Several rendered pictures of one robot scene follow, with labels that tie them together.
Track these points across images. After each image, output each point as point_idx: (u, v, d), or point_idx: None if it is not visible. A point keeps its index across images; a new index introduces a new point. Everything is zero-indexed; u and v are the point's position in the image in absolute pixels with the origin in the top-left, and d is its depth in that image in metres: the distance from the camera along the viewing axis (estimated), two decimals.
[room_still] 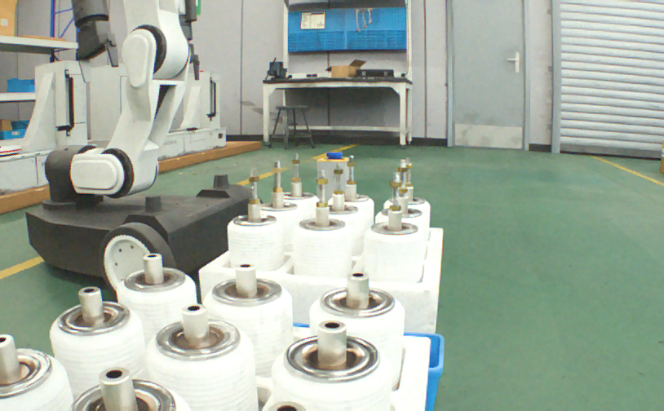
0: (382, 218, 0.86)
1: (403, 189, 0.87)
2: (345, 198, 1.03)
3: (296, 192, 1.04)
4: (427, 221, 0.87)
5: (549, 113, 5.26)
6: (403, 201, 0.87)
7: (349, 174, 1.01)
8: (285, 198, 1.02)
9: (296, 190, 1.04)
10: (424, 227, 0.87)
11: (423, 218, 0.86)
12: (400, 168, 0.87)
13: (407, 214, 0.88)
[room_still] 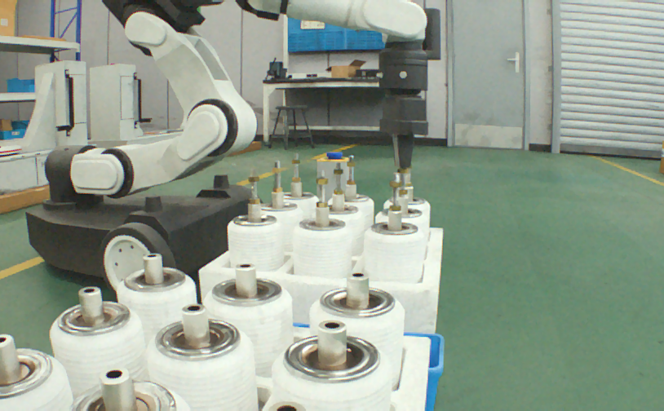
0: (382, 218, 0.86)
1: (402, 191, 0.87)
2: (345, 198, 1.03)
3: (296, 192, 1.04)
4: (427, 221, 0.87)
5: (549, 113, 5.26)
6: (403, 201, 0.87)
7: (349, 174, 1.01)
8: (285, 198, 1.02)
9: (296, 190, 1.04)
10: (424, 227, 0.87)
11: (423, 218, 0.86)
12: (399, 170, 0.87)
13: (407, 214, 0.88)
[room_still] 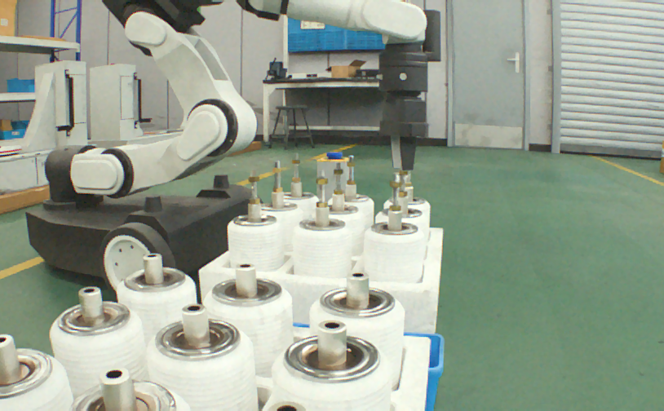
0: (382, 218, 0.86)
1: (400, 192, 0.87)
2: (345, 198, 1.03)
3: (296, 192, 1.04)
4: (427, 221, 0.87)
5: (549, 113, 5.26)
6: (403, 201, 0.87)
7: (349, 174, 1.01)
8: (285, 198, 1.02)
9: (296, 190, 1.04)
10: (424, 227, 0.87)
11: (423, 218, 0.86)
12: (398, 171, 0.87)
13: (407, 214, 0.88)
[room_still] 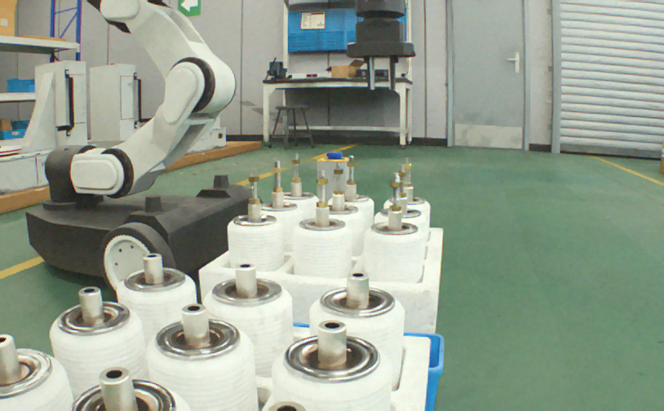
0: (376, 214, 0.89)
1: (405, 193, 0.88)
2: (345, 198, 1.03)
3: (296, 192, 1.04)
4: (414, 224, 0.85)
5: (549, 113, 5.26)
6: (397, 201, 0.87)
7: (349, 174, 1.01)
8: (285, 198, 1.02)
9: (296, 190, 1.04)
10: None
11: (409, 221, 0.84)
12: (404, 173, 0.86)
13: (403, 214, 0.88)
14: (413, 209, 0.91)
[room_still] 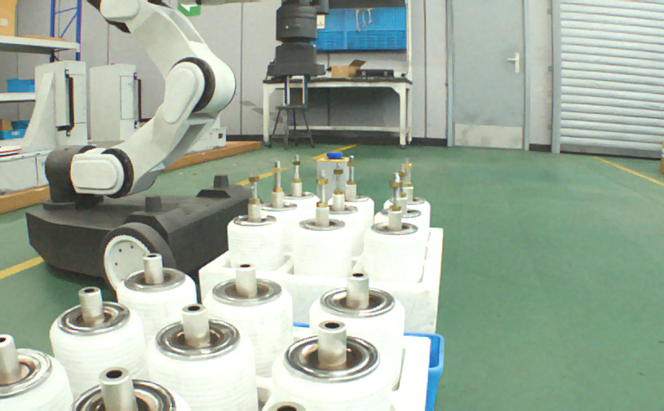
0: (376, 214, 0.89)
1: (405, 193, 0.88)
2: (345, 198, 1.03)
3: (294, 192, 1.04)
4: (414, 224, 0.85)
5: (549, 113, 5.26)
6: (397, 201, 0.87)
7: (349, 174, 1.01)
8: None
9: (294, 190, 1.04)
10: None
11: (409, 221, 0.84)
12: (404, 173, 0.86)
13: (403, 214, 0.88)
14: (413, 209, 0.91)
